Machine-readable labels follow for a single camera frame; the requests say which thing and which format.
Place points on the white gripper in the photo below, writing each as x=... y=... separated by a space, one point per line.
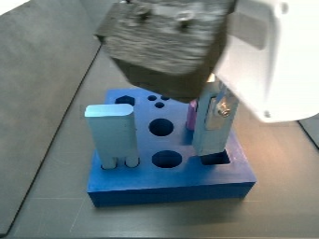
x=269 y=63

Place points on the light blue rectangular block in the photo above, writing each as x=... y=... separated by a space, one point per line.
x=216 y=108

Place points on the blue shape sorter board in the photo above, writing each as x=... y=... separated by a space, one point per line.
x=171 y=174

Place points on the purple rectangular block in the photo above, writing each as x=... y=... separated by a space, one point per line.
x=191 y=115

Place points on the light blue double-round block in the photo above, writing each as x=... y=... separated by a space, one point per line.
x=112 y=126

